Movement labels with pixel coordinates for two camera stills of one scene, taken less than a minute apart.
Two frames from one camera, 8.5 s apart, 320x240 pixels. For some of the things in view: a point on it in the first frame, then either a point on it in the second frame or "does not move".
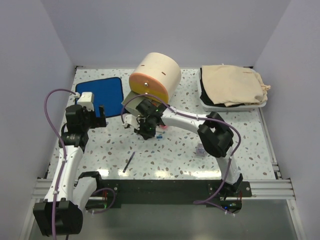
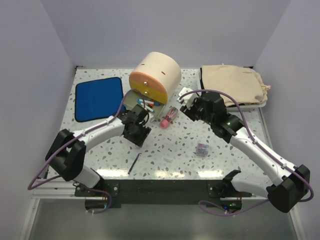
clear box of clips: x=200 y=150 does not move
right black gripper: x=145 y=134 → x=189 y=111
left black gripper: x=98 y=122 → x=140 y=140
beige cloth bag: x=233 y=85 does not move
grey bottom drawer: x=132 y=99 does not move
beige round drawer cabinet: x=156 y=74 does not move
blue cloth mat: x=108 y=92 does not move
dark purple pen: x=132 y=155 → x=133 y=163
